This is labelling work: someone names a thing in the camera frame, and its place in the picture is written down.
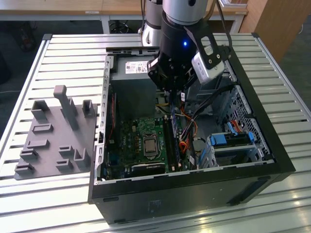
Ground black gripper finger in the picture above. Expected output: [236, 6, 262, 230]
[178, 66, 198, 96]
[147, 58, 174, 96]

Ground black RAM slot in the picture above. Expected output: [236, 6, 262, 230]
[163, 116, 176, 173]

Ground grey power supply unit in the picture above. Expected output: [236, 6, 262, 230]
[110, 57, 158, 117]

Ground perforated metal disk bay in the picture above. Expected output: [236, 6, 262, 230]
[218, 84, 274, 162]

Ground CPU socket with CPU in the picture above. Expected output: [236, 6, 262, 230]
[141, 133, 160, 159]

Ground hard disk in blue carrier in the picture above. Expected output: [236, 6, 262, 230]
[208, 132, 255, 148]

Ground green motherboard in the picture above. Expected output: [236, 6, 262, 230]
[105, 114, 194, 181]

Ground black graphics card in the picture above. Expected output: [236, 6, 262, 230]
[131, 162, 166, 176]

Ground brown wooden cabinet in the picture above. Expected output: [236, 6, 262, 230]
[239, 0, 311, 63]

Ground black open PC case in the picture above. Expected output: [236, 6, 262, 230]
[87, 45, 296, 225]

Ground grey parts rack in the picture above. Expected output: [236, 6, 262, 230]
[14, 84, 99, 181]

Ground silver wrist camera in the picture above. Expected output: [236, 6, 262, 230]
[191, 52, 225, 85]

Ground thick black sleeved cable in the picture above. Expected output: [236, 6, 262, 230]
[191, 84, 236, 121]

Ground yellow and black wire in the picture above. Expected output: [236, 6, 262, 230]
[156, 96, 173, 115]

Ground black camera cable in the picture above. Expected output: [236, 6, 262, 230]
[213, 0, 233, 60]

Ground black cables under desk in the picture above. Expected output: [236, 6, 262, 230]
[108, 20, 134, 34]

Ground red and blue disk wires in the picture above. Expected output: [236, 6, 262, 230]
[227, 119, 244, 136]

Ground orange wire bundle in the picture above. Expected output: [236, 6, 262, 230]
[178, 140, 193, 154]

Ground wooden desk with white frame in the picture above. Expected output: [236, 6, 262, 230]
[0, 0, 249, 34]

